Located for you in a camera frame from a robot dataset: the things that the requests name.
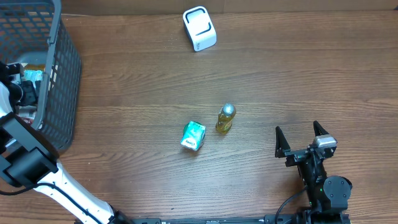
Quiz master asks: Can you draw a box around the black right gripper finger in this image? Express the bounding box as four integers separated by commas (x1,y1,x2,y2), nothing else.
275,126,290,158
313,121,329,136

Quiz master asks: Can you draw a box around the beige brown snack bag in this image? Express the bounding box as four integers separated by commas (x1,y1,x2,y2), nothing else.
17,64,45,124

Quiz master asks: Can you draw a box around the teal wet wipes pack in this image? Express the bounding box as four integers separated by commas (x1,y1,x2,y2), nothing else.
21,70,44,83

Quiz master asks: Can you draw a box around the yellow drink bottle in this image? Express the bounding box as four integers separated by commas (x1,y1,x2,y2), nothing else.
216,103,236,134

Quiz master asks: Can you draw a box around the teal tissue pack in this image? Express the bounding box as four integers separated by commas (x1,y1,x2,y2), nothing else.
180,121,206,151

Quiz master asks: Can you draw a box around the green lidded cup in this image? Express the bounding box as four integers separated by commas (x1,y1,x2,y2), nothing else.
183,122,190,137

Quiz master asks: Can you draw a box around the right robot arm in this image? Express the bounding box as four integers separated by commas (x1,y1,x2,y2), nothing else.
266,121,353,224

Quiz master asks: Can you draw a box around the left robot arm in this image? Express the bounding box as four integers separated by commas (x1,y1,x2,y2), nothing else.
1,63,132,223

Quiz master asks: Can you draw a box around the white barcode scanner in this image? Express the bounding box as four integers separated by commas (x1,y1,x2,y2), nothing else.
182,6,217,52

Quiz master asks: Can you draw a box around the dark grey plastic basket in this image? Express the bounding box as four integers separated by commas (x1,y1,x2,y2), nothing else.
1,0,82,152

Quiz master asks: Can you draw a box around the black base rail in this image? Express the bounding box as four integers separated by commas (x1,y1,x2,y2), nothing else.
131,214,351,224

